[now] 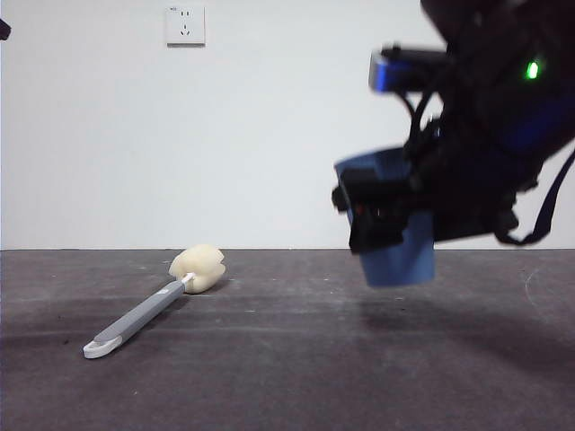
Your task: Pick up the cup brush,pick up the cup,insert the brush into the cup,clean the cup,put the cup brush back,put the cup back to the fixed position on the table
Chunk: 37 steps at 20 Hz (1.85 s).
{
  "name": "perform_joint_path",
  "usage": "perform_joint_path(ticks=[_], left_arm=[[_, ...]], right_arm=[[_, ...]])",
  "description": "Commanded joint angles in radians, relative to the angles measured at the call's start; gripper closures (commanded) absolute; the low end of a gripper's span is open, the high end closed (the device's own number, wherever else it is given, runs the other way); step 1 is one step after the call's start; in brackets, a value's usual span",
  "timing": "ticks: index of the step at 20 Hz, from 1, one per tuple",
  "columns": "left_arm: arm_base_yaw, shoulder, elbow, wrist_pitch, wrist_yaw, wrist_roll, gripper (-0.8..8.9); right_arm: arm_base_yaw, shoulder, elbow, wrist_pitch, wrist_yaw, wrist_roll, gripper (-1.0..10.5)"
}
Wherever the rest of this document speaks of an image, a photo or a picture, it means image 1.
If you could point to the blue ribbed plastic cup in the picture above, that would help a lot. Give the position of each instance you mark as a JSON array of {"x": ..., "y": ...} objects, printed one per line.
[{"x": 404, "y": 265}]

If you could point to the white wall power outlet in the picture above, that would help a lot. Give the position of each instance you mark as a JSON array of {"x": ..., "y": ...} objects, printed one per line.
[{"x": 186, "y": 26}]

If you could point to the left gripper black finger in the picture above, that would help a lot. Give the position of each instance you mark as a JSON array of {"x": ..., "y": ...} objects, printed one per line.
[{"x": 3, "y": 30}]

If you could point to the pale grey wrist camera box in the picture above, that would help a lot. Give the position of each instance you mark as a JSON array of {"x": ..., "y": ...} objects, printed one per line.
[{"x": 391, "y": 74}]

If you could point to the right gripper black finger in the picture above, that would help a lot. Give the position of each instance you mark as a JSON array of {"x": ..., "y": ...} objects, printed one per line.
[
  {"x": 377, "y": 211},
  {"x": 462, "y": 231}
]

